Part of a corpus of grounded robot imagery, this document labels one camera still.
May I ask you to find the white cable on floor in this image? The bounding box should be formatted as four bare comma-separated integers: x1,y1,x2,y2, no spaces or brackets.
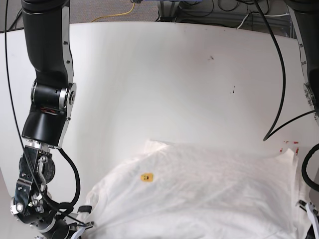
236,11,252,30

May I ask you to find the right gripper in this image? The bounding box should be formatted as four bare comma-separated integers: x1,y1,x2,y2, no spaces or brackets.
34,205,95,239

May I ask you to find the red tape rectangle marking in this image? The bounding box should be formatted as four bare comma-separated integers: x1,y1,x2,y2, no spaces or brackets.
280,140,300,156

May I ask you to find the white printed t-shirt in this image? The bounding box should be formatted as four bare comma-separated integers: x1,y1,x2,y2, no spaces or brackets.
79,141,311,239

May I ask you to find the yellow cable on floor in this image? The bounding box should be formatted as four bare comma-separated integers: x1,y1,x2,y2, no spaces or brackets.
91,2,137,23

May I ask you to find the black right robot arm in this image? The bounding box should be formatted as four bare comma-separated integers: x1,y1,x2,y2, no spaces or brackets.
10,0,94,239

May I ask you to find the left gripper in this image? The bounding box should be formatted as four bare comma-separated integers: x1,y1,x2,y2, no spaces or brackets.
297,200,319,239

